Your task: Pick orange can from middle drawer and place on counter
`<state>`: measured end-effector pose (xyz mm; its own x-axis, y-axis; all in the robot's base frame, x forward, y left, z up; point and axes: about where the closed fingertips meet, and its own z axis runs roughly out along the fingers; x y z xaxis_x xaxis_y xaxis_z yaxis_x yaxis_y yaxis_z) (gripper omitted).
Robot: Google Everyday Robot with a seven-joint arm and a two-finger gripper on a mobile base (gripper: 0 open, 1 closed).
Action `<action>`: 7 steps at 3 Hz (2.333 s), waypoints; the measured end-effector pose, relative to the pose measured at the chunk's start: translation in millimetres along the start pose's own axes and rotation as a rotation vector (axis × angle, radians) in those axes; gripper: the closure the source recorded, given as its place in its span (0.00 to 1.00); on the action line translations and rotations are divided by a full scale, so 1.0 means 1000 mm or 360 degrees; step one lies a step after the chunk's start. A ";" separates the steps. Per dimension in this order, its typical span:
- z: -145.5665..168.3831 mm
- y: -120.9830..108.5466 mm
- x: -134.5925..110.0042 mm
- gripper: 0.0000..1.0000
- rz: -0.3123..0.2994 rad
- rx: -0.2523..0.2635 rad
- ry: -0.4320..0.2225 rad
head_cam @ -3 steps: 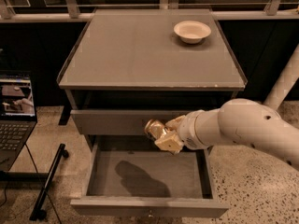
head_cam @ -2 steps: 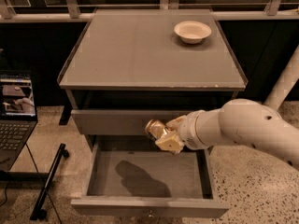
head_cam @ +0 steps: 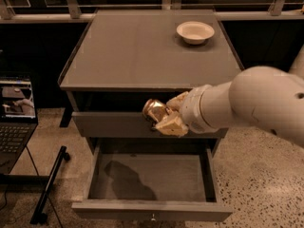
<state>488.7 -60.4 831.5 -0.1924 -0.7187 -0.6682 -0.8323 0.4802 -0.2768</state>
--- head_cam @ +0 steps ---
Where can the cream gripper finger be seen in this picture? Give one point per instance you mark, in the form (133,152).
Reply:
(172,125)
(176,102)

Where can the crushed orange soda can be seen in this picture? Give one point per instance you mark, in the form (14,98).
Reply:
(155,110)

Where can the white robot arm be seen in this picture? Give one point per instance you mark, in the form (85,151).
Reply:
(261,96)

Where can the open grey middle drawer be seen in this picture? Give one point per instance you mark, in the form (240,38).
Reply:
(133,186)

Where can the grey drawer cabinet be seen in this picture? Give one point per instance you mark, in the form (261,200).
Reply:
(127,57)

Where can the closed grey upper drawer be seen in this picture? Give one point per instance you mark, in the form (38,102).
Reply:
(114,125)

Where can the metal knob on open drawer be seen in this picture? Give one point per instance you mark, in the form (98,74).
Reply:
(153,218)

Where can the white bowl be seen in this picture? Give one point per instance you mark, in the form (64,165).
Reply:
(195,33)

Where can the metal window railing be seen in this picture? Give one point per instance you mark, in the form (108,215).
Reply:
(225,10)

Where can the black laptop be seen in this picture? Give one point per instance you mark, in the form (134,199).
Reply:
(18,117)

